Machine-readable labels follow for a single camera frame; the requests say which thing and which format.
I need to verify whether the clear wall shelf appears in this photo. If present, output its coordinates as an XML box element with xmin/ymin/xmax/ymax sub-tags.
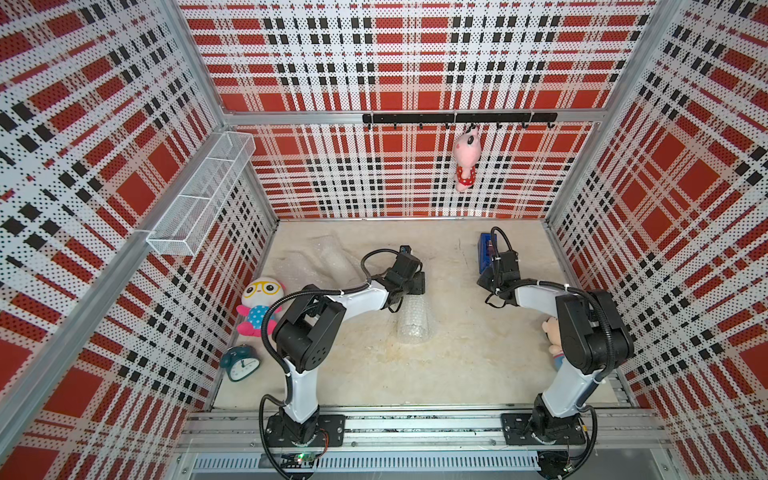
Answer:
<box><xmin>147</xmin><ymin>131</ymin><xmax>255</xmax><ymax>256</ymax></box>

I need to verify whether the metal base rail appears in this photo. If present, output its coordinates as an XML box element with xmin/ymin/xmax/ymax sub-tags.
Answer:
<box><xmin>168</xmin><ymin>405</ymin><xmax>685</xmax><ymax>479</ymax></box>

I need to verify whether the owl plush toy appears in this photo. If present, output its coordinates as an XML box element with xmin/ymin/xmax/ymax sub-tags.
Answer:
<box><xmin>236</xmin><ymin>276</ymin><xmax>286</xmax><ymax>337</ymax></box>

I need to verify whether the teal alarm clock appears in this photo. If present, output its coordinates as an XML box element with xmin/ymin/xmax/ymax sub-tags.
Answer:
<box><xmin>220</xmin><ymin>344</ymin><xmax>260</xmax><ymax>383</ymax></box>

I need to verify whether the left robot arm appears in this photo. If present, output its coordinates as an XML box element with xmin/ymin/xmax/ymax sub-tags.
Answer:
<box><xmin>261</xmin><ymin>245</ymin><xmax>426</xmax><ymax>427</ymax></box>

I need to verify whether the black hook rail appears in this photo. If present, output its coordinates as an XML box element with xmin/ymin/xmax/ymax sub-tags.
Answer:
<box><xmin>362</xmin><ymin>112</ymin><xmax>558</xmax><ymax>126</ymax></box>

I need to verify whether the doll head plush toy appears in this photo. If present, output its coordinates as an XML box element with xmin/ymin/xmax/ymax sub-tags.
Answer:
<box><xmin>541</xmin><ymin>317</ymin><xmax>565</xmax><ymax>371</ymax></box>

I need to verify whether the blue box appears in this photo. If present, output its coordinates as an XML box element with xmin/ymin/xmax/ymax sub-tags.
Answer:
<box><xmin>477</xmin><ymin>233</ymin><xmax>495</xmax><ymax>275</ymax></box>

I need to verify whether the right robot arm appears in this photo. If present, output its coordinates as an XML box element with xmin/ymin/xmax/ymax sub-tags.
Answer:
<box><xmin>478</xmin><ymin>226</ymin><xmax>635</xmax><ymax>419</ymax></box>

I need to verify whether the pink hanging plush toy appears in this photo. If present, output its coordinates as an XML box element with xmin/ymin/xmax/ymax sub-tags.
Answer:
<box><xmin>453</xmin><ymin>127</ymin><xmax>482</xmax><ymax>193</ymax></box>

